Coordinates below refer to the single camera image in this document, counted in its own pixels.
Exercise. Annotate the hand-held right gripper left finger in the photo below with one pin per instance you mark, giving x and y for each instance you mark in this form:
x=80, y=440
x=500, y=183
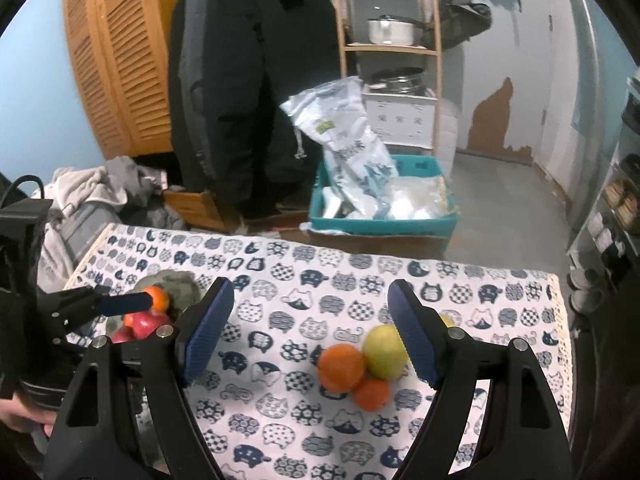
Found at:
x=207, y=332

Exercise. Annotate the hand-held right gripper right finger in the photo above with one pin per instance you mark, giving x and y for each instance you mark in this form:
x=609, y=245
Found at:
x=415, y=332

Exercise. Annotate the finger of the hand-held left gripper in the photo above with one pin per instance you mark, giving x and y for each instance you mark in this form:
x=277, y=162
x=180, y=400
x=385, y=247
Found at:
x=125, y=304

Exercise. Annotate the dark red apple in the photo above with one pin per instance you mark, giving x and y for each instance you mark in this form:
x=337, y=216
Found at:
x=145, y=324

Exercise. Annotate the green apple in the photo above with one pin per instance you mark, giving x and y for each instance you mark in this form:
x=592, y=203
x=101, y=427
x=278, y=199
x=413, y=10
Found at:
x=446, y=319
x=382, y=355

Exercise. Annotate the medium orange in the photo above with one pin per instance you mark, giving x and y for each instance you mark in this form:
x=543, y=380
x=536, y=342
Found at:
x=161, y=300

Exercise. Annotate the green glass plate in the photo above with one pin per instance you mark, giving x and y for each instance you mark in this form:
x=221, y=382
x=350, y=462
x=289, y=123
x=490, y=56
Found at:
x=182, y=287

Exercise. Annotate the small orange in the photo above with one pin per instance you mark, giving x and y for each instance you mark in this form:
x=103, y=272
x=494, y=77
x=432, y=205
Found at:
x=372, y=394

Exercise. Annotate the large orange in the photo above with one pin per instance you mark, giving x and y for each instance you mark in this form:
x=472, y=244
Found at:
x=342, y=367

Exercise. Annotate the person's left hand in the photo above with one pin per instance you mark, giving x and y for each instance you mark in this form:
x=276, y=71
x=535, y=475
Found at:
x=25, y=417

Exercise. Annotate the cardboard box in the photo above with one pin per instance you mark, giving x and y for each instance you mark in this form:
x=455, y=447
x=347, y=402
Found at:
x=400, y=246

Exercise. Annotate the grey clothes pile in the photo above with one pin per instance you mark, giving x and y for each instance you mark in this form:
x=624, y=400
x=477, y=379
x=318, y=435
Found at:
x=90, y=185

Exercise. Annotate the cat print tablecloth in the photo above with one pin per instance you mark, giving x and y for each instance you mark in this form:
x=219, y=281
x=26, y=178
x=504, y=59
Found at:
x=300, y=285

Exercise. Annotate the teal plastic crate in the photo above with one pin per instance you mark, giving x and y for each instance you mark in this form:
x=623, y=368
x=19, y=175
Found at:
x=380, y=227

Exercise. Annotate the wooden box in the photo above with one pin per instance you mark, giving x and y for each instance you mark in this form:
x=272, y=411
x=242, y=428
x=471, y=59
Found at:
x=195, y=207

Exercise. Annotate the clear plastic bag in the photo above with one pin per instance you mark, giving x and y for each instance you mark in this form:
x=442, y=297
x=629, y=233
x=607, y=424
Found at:
x=420, y=197

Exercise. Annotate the white rice bag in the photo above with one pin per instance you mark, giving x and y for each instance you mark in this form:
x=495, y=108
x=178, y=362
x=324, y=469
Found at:
x=345, y=150

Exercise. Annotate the wooden louvered door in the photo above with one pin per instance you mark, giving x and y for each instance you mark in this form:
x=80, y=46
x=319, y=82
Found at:
x=125, y=60

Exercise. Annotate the shoe rack with shoes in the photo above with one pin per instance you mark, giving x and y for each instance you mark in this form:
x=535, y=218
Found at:
x=620, y=205

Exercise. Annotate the black jacket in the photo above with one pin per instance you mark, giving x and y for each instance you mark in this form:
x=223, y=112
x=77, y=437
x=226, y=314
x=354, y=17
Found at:
x=240, y=85

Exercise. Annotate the steel pot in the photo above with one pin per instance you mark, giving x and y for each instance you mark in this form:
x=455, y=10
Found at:
x=397, y=82

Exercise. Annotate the grey jacket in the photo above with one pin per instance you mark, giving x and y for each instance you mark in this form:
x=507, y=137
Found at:
x=195, y=60

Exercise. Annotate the wooden shelf rack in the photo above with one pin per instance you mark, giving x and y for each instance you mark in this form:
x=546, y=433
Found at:
x=390, y=49

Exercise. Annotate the white door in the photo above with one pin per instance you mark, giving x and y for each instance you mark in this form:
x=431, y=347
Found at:
x=565, y=85

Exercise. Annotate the metal shoe rack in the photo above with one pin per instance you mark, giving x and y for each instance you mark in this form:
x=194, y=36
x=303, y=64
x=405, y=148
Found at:
x=627, y=125

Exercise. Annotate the white pot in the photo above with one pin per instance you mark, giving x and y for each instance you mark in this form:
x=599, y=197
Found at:
x=390, y=32

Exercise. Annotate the dark hanging bag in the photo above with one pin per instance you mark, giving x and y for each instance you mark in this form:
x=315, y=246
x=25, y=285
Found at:
x=465, y=22

